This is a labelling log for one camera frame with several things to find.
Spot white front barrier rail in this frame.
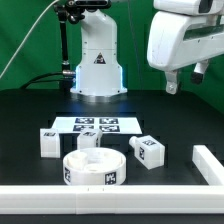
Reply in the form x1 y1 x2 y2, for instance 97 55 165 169
0 185 224 214

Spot white cable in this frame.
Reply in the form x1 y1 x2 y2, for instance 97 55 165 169
0 0 61 80

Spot white right barrier rail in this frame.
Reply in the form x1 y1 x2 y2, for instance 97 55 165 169
192 145 224 186

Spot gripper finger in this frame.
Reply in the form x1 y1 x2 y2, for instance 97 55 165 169
165 70 179 94
191 60 209 84

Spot black cables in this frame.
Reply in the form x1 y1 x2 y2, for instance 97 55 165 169
19 71 66 90

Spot black camera on mount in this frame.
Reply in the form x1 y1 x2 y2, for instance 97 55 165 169
66 0 111 9

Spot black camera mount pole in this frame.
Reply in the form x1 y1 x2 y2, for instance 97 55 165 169
54 3 74 92

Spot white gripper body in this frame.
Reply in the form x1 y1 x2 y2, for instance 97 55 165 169
147 0 224 71

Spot white barrier rail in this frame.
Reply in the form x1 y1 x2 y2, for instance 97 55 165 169
192 145 224 186
0 185 224 214

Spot paper sheet with markers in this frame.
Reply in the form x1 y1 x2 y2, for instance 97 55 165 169
52 117 142 134

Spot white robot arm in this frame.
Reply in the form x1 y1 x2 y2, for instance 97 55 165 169
67 0 224 98

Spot white round stool seat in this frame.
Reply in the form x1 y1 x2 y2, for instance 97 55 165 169
63 147 126 185

